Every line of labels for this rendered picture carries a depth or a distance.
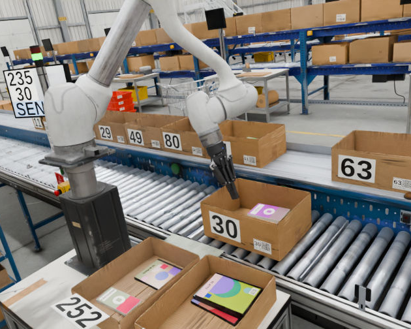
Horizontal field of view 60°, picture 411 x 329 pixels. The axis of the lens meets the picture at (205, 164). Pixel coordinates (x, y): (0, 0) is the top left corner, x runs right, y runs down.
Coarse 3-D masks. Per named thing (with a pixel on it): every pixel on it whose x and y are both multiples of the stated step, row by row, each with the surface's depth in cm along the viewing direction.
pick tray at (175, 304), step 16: (208, 256) 134; (192, 272) 128; (208, 272) 136; (224, 272) 132; (240, 272) 127; (256, 272) 122; (176, 288) 122; (192, 288) 129; (272, 288) 117; (160, 304) 116; (176, 304) 122; (192, 304) 124; (256, 304) 109; (272, 304) 119; (144, 320) 110; (160, 320) 117; (176, 320) 118; (192, 320) 117; (208, 320) 116; (256, 320) 110
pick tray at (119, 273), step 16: (144, 240) 149; (160, 240) 147; (128, 256) 144; (144, 256) 150; (160, 256) 152; (176, 256) 144; (192, 256) 137; (96, 272) 133; (112, 272) 139; (128, 272) 145; (80, 288) 128; (96, 288) 134; (128, 288) 136; (144, 288) 135; (160, 288) 120; (96, 304) 130; (144, 304) 115; (112, 320) 110; (128, 320) 111
